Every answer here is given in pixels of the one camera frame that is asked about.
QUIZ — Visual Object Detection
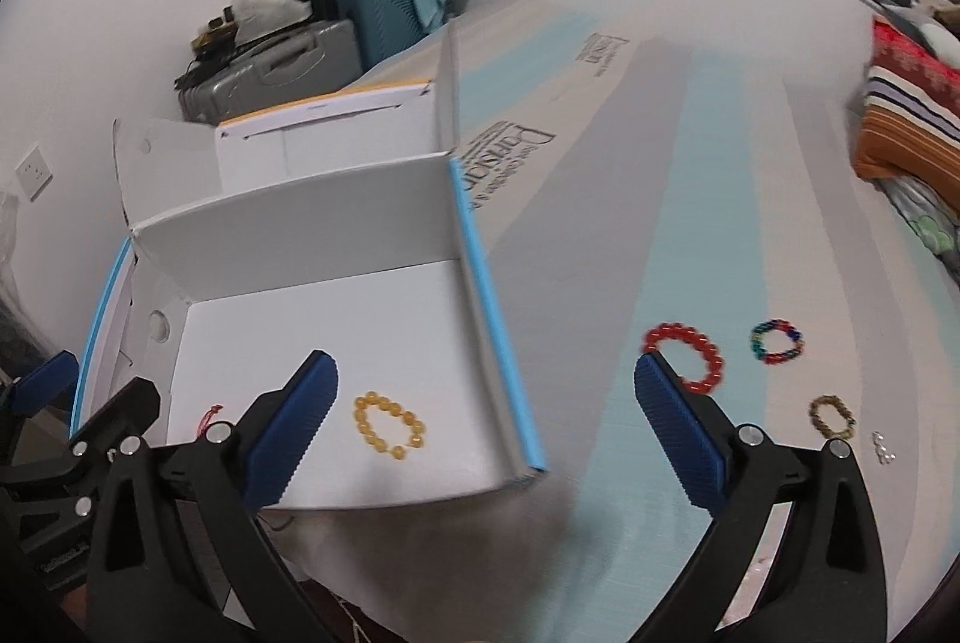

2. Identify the white wall socket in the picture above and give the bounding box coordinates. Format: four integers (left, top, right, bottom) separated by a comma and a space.
16, 143, 55, 198

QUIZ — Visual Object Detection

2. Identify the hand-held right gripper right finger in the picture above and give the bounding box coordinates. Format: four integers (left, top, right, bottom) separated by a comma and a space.
634, 352, 892, 643

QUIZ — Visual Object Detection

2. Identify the striped printed bed sheet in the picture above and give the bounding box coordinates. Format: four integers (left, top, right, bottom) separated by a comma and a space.
300, 0, 960, 643

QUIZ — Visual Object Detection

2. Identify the multicolour glass bead bracelet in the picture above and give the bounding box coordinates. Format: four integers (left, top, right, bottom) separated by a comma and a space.
750, 318, 805, 366

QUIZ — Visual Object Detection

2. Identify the teal hard-shell suitcase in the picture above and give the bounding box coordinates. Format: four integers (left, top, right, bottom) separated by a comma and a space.
334, 0, 451, 74

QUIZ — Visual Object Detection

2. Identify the floral patterned blanket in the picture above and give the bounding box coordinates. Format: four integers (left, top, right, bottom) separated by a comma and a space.
877, 174, 960, 284

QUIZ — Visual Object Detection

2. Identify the brown wooden bead bracelet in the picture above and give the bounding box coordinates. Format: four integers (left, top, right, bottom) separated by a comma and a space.
808, 394, 858, 440

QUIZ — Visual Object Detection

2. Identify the grey hard-shell suitcase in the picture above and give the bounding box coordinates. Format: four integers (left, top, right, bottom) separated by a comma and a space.
178, 19, 361, 126

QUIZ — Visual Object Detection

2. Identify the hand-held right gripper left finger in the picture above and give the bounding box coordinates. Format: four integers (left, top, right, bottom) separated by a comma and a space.
84, 349, 340, 643

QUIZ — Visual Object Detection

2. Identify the red bead bracelet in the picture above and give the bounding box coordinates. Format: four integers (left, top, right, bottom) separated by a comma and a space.
643, 322, 727, 395

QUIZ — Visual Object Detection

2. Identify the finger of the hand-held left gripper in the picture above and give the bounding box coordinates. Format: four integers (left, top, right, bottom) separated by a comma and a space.
0, 350, 80, 419
0, 378, 162, 524

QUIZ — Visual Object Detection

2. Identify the yellow bead bracelet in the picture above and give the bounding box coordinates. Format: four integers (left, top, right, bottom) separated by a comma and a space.
352, 390, 428, 462

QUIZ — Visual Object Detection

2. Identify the white plastic bag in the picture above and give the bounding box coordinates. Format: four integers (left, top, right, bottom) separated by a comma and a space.
229, 0, 312, 40

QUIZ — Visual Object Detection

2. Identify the striped orange pillow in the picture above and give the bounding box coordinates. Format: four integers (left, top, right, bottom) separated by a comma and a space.
853, 16, 960, 183

